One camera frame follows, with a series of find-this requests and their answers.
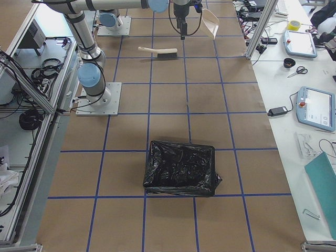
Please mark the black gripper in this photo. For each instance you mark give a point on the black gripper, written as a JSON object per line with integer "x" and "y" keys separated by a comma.
{"x": 181, "y": 10}

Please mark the white plastic dustpan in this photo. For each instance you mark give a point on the white plastic dustpan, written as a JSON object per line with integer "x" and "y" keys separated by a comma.
{"x": 209, "y": 24}

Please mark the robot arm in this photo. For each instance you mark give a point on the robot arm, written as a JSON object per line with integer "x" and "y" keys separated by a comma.
{"x": 90, "y": 52}
{"x": 110, "y": 19}

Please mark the yellow tape roll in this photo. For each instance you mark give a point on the yellow tape roll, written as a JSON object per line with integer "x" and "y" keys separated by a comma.
{"x": 293, "y": 25}

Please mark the small black bowl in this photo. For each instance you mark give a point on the small black bowl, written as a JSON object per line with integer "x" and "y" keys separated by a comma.
{"x": 289, "y": 63}

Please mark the far teach pendant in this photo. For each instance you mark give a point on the far teach pendant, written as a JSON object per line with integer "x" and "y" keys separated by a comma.
{"x": 299, "y": 44}

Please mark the teach pendant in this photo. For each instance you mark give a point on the teach pendant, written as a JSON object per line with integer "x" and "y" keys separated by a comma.
{"x": 299, "y": 44}
{"x": 316, "y": 108}

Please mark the black power adapter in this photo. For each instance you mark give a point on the black power adapter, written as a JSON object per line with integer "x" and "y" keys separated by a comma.
{"x": 278, "y": 111}

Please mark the near teach pendant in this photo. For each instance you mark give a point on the near teach pendant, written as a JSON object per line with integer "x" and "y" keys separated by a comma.
{"x": 316, "y": 108}

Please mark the teal folder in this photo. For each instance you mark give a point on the teal folder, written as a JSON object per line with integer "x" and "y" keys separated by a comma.
{"x": 322, "y": 178}

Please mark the metal allen key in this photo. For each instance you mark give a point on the metal allen key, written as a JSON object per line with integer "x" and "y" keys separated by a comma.
{"x": 311, "y": 214}

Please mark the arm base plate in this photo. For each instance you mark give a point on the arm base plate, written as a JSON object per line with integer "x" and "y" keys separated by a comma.
{"x": 107, "y": 105}
{"x": 124, "y": 31}

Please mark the aluminium frame post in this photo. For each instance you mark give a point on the aluminium frame post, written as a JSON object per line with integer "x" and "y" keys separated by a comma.
{"x": 265, "y": 16}

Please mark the black handled scissors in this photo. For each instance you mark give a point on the black handled scissors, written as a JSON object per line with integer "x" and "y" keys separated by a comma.
{"x": 299, "y": 70}

